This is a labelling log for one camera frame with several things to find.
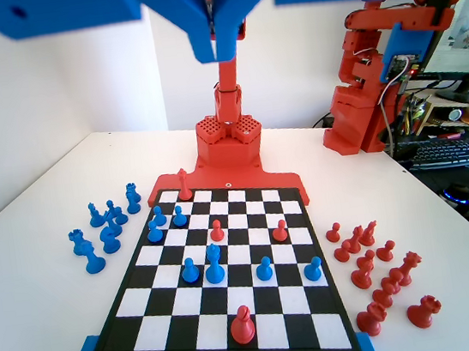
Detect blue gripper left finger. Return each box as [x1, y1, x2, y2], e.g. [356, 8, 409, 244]
[0, 0, 219, 91]

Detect blue king piece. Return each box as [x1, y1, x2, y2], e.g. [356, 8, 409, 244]
[201, 242, 227, 287]

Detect blue chess rook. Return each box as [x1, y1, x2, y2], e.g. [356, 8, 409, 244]
[67, 228, 88, 258]
[125, 181, 141, 202]

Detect blue chess pawn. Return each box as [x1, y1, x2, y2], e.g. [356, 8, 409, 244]
[171, 204, 189, 229]
[302, 255, 325, 284]
[145, 219, 165, 245]
[150, 204, 169, 228]
[111, 204, 130, 226]
[254, 256, 275, 283]
[180, 256, 201, 286]

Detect red piece bottom edge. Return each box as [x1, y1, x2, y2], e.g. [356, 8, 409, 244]
[174, 167, 194, 203]

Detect blue chess queen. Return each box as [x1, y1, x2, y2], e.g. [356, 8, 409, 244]
[81, 239, 108, 275]

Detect red chess pawn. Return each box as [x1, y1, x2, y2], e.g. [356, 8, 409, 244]
[207, 219, 225, 244]
[375, 239, 399, 263]
[270, 219, 290, 244]
[324, 221, 342, 243]
[333, 240, 353, 263]
[354, 249, 377, 273]
[350, 263, 378, 292]
[381, 268, 406, 291]

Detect red chess rook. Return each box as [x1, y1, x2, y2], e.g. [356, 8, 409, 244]
[405, 293, 445, 330]
[354, 300, 390, 338]

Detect blue controller board case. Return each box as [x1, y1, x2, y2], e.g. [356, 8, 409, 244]
[372, 21, 436, 84]

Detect wooden desk riser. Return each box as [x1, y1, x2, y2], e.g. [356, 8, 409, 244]
[396, 83, 469, 137]

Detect red board mounting plate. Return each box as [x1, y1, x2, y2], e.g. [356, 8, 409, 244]
[143, 155, 314, 227]

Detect black computer keyboard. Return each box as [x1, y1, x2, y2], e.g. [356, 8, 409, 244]
[406, 137, 469, 174]

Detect black computer mouse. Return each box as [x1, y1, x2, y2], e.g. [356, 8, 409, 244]
[441, 181, 469, 213]

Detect black and white chessboard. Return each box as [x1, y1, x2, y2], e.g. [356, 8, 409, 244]
[64, 164, 366, 351]

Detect white cable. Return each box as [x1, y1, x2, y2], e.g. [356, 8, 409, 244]
[371, 76, 406, 157]

